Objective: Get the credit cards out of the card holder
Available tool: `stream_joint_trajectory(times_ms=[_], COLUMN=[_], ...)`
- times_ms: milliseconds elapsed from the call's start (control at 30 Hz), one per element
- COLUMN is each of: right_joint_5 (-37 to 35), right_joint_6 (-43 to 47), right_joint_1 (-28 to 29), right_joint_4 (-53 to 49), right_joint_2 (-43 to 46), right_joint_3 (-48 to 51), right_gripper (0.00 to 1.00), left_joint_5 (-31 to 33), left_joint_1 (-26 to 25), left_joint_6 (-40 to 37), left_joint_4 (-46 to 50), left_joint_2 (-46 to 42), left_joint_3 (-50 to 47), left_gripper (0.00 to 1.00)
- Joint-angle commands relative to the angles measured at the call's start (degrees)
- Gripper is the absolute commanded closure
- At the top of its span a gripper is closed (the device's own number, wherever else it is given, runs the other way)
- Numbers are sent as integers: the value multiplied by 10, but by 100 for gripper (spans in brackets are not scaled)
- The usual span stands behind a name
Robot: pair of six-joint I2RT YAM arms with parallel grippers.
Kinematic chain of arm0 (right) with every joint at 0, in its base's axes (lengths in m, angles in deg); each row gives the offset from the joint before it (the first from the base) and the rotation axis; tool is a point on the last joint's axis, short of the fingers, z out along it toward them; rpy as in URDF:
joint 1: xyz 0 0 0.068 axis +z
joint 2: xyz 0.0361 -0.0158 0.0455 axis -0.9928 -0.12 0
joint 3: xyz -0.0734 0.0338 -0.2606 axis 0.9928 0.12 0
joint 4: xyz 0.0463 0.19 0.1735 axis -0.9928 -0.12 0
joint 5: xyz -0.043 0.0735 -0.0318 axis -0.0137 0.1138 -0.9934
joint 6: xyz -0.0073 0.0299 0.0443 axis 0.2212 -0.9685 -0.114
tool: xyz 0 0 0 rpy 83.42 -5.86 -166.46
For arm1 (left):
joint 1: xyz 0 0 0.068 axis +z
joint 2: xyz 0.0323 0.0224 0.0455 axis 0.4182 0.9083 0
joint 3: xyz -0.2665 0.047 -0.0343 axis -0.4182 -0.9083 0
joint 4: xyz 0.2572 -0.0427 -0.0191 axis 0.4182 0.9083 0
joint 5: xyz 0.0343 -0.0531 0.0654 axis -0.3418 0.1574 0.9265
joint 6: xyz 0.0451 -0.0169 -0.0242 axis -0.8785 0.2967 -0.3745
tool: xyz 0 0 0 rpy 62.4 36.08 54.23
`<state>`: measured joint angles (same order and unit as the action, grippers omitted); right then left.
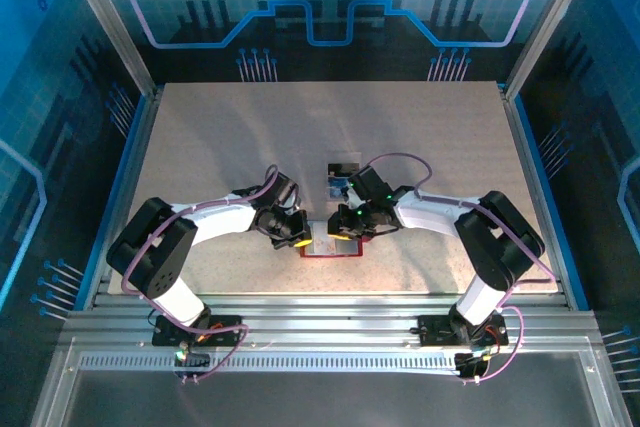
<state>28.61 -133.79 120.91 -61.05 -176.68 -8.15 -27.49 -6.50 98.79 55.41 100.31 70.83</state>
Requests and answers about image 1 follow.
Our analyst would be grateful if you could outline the red leather card holder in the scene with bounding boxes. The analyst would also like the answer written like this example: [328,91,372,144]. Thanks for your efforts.
[298,219,372,260]

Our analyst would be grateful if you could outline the blue picture card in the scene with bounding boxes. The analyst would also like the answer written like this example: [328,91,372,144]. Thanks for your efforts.
[327,175,352,197]

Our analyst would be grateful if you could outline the clear acrylic card stand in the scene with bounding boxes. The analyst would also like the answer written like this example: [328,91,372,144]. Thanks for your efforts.
[322,150,362,204]

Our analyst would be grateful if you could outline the aluminium extrusion mounting rails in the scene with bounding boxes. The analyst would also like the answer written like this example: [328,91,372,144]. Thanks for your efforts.
[59,294,601,348]

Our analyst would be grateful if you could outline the small black connector box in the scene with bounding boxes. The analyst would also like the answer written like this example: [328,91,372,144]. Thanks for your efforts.
[173,349,211,371]
[453,351,489,379]

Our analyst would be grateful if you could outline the grey metal panel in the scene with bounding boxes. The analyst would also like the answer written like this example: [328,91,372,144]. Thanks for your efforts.
[29,341,634,427]

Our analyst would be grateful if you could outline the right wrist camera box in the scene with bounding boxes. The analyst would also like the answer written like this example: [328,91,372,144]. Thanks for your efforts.
[347,166,395,204]

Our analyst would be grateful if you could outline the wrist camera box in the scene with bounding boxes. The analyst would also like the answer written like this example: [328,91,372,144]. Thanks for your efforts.
[347,166,395,204]
[267,169,302,208]

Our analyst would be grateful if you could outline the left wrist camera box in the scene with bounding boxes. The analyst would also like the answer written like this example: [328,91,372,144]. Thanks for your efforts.
[267,169,302,208]

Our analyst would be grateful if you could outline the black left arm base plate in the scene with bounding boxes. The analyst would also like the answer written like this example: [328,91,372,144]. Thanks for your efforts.
[151,315,245,347]

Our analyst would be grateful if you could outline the slotted grey cable duct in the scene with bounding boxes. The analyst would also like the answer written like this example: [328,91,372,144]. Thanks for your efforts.
[78,354,464,373]

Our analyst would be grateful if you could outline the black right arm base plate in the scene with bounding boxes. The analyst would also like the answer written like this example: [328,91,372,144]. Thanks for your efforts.
[418,314,510,347]

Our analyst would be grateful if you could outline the aluminium table side rail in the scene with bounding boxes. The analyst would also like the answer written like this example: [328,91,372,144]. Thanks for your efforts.
[499,81,576,311]
[92,86,166,298]

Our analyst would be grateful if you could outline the aluminium frame post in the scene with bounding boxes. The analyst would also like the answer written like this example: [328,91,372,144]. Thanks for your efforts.
[503,0,605,101]
[55,0,159,98]

